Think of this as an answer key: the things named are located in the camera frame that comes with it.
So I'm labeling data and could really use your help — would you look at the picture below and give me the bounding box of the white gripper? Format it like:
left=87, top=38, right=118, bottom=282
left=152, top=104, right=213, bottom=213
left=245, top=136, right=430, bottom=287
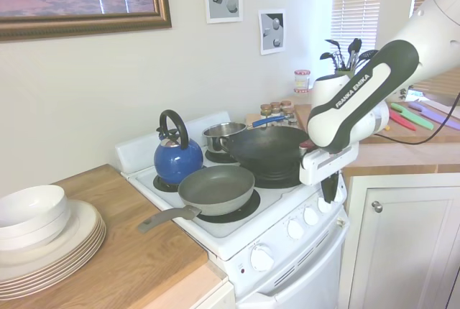
left=298, top=142, right=360, bottom=205

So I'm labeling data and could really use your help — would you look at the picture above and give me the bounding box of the white burner control knob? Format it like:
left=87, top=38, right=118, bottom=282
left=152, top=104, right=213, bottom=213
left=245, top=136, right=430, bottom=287
left=316, top=197, right=334, bottom=214
left=303, top=206, right=320, bottom=226
left=286, top=218, right=305, bottom=240

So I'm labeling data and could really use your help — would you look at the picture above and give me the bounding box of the white electric stove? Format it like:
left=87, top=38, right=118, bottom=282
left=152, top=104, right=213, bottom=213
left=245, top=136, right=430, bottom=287
left=114, top=110, right=349, bottom=309

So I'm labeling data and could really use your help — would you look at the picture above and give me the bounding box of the red knife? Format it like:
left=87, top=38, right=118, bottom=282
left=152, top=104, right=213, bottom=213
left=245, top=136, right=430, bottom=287
left=389, top=109, right=418, bottom=132

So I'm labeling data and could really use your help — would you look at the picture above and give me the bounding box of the white oven temperature knob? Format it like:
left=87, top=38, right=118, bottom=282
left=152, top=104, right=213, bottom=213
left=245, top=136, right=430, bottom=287
left=250, top=245, right=275, bottom=272

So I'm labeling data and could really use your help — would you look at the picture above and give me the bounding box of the white door cabinet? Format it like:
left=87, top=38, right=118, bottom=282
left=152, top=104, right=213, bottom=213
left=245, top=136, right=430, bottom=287
left=341, top=174, right=460, bottom=309

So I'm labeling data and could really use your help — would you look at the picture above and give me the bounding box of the green knife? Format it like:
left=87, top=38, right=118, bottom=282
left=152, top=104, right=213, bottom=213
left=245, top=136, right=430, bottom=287
left=390, top=102, right=435, bottom=131

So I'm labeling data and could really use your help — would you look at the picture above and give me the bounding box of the grey frying pan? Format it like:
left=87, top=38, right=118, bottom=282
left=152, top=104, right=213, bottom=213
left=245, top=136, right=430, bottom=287
left=137, top=164, right=256, bottom=234

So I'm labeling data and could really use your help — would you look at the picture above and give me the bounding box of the purple knife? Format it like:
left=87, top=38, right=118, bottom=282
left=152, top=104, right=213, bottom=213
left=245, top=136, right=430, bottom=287
left=408, top=102, right=460, bottom=121

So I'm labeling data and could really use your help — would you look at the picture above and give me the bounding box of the wooden cutting board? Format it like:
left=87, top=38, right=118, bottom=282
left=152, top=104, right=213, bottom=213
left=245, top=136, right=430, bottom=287
left=359, top=98, right=460, bottom=147

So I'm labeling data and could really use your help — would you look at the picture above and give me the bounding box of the black kitchen utensil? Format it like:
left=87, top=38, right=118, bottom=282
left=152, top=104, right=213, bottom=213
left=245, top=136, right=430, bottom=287
left=325, top=38, right=348, bottom=71
left=320, top=52, right=341, bottom=72
left=347, top=37, right=363, bottom=70

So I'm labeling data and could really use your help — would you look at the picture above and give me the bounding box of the black slotted spoon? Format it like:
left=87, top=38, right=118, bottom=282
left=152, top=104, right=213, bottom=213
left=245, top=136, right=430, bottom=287
left=355, top=49, right=379, bottom=70

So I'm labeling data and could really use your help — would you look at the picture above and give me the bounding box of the white drawer cabinet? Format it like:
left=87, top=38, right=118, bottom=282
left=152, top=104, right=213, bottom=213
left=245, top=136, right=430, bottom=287
left=193, top=280, right=238, bottom=309

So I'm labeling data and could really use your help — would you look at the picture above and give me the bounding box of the white plate gold rim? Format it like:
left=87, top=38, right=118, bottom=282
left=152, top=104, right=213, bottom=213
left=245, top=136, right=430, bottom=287
left=0, top=231, right=108, bottom=301
left=0, top=199, right=104, bottom=267
left=0, top=224, right=107, bottom=285
left=0, top=221, right=106, bottom=278
left=0, top=217, right=105, bottom=272
left=0, top=228, right=108, bottom=292

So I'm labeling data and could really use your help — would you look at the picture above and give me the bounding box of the white bowl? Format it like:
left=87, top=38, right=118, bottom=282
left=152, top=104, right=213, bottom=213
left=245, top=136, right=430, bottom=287
left=0, top=208, right=72, bottom=251
left=0, top=184, right=68, bottom=233

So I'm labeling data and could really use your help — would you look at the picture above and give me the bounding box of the black wok wooden handle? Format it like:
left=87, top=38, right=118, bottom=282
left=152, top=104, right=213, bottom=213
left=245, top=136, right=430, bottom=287
left=218, top=126, right=319, bottom=175

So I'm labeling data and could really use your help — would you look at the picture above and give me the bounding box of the white oven door with handle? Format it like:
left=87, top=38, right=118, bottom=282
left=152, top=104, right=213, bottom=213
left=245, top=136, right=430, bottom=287
left=236, top=215, right=350, bottom=309

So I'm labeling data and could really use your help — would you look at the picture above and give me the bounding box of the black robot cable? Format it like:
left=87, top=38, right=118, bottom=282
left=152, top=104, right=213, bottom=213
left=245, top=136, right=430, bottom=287
left=372, top=91, right=460, bottom=146

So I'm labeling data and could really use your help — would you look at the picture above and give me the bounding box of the steel saucepan blue handle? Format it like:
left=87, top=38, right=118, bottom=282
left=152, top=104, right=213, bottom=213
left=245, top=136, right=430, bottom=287
left=201, top=114, right=288, bottom=154

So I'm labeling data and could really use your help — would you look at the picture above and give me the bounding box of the blue kettle black handle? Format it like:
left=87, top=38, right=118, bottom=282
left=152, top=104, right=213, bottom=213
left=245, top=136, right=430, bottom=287
left=153, top=109, right=205, bottom=185

